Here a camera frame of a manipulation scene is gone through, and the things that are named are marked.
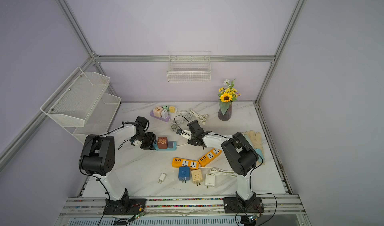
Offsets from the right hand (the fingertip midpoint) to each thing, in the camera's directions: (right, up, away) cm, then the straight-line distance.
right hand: (193, 134), depth 99 cm
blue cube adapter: (-5, -19, -19) cm, 27 cm away
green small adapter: (-20, +19, +9) cm, 29 cm away
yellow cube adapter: (-16, +18, +9) cm, 25 cm away
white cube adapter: (+9, -23, -19) cm, 31 cm away
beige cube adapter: (+2, -20, -21) cm, 29 cm away
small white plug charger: (-17, -22, -17) cm, 33 cm away
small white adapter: (-21, +14, +5) cm, 26 cm away
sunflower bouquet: (+21, +26, -9) cm, 34 cm away
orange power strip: (+9, -12, -11) cm, 19 cm away
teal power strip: (-13, -6, -6) cm, 16 cm away
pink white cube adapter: (-26, +16, +5) cm, 31 cm away
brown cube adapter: (-18, -3, -11) cm, 22 cm away
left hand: (-23, -6, -4) cm, 24 cm away
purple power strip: (-20, +10, +8) cm, 23 cm away
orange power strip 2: (-9, -15, -13) cm, 22 cm away
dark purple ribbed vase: (+24, +13, +6) cm, 28 cm away
